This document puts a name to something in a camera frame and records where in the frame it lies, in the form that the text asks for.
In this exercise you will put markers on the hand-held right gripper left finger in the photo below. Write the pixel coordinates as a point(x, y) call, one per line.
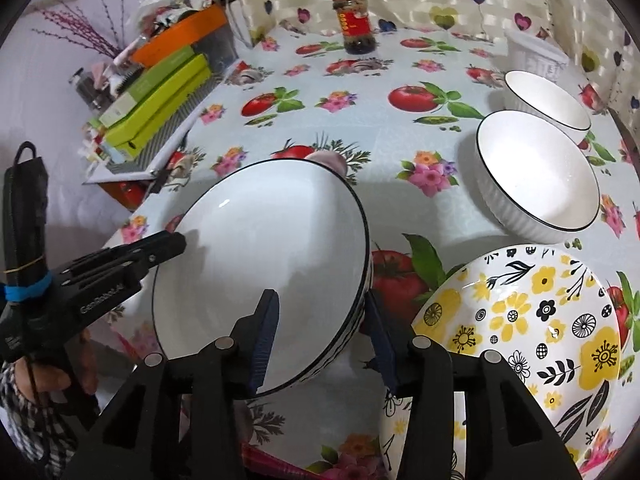
point(266, 340)

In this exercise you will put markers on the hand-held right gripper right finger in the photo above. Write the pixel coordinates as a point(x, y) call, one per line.
point(382, 350)

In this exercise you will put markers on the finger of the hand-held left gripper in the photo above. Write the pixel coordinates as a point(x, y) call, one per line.
point(162, 250)

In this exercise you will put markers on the yellow floral bowl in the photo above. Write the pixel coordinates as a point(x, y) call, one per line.
point(525, 320)

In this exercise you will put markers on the white ribbed bowl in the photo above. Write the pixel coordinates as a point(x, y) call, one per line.
point(540, 175)
point(545, 97)

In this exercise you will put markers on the person's left forearm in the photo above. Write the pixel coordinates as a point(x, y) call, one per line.
point(22, 420)

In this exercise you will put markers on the person's left hand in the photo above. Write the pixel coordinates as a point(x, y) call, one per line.
point(45, 377)

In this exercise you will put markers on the dark small bottle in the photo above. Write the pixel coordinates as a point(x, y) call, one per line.
point(85, 90)

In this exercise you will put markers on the pale green box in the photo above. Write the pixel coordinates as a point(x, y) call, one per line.
point(150, 82)

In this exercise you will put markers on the vegetable print tablecloth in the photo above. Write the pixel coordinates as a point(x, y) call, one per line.
point(380, 135)

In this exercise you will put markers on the purple dried branches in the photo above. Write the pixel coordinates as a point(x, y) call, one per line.
point(85, 30)

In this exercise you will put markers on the orange box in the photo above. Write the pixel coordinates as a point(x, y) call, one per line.
point(185, 32)

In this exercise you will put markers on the red-label sauce jar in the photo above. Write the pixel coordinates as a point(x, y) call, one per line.
point(355, 25)

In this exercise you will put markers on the brown cloth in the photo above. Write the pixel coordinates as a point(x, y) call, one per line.
point(625, 132)

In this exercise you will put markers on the white plastic tub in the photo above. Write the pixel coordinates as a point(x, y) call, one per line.
point(537, 55)

